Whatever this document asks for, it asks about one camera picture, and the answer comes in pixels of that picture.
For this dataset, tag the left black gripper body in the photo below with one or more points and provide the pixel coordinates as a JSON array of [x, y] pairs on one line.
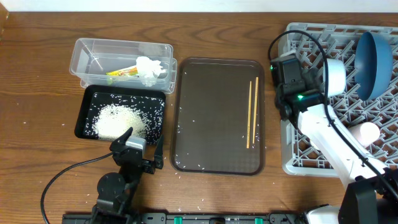
[[150, 168]]

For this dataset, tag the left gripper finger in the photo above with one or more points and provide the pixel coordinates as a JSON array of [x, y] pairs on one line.
[[158, 155], [120, 142]]

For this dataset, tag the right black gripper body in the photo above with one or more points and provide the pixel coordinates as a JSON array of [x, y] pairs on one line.
[[310, 84]]

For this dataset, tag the pile of rice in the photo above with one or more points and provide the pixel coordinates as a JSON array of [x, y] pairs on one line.
[[114, 120]]

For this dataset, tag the light blue white bowl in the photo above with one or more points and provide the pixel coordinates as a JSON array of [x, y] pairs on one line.
[[336, 77]]

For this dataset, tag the dark blue plate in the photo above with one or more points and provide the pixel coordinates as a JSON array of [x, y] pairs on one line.
[[374, 63]]

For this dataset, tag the yellow green snack wrapper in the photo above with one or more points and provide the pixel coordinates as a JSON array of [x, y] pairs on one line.
[[129, 71]]

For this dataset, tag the white cup pink inside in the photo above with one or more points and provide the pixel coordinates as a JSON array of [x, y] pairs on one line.
[[365, 133]]

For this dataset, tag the white tissue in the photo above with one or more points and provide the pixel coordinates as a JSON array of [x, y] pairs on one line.
[[148, 70]]

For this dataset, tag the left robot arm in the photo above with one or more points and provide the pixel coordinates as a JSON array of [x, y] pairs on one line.
[[116, 189]]

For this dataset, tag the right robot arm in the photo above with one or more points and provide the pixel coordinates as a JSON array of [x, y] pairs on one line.
[[370, 186]]

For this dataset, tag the grey dishwasher rack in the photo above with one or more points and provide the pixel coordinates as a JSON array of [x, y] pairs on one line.
[[339, 42]]

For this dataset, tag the black plastic tray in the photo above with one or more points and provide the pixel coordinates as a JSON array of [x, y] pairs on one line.
[[150, 103]]

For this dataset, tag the right wooden chopstick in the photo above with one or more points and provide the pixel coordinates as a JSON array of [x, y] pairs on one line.
[[255, 109]]

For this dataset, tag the wooden chopstick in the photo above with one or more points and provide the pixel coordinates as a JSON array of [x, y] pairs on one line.
[[255, 109], [249, 116]]

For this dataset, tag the brown serving tray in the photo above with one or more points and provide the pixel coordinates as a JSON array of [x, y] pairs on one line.
[[210, 125]]

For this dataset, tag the left wooden chopstick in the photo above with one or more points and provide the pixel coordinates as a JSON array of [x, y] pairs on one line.
[[249, 116]]

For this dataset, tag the clear plastic bin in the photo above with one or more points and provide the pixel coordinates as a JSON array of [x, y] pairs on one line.
[[93, 58]]

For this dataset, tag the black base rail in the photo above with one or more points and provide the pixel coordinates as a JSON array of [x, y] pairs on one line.
[[162, 218]]

